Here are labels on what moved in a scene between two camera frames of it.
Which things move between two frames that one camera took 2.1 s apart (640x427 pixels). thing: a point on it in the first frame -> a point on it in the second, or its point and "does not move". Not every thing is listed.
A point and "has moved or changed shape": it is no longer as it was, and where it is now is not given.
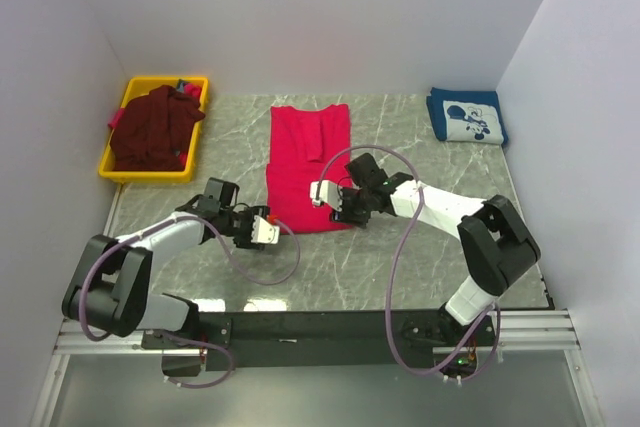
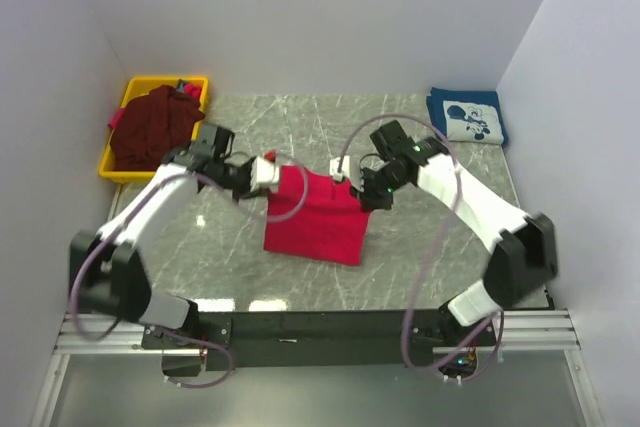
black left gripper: (245, 242) -> (245, 193)
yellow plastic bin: (143, 84) does not move
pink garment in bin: (113, 122) does not move
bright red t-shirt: (300, 142) has moved or changed shape
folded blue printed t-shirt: (466, 115) does not move
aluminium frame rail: (515, 332) does not move
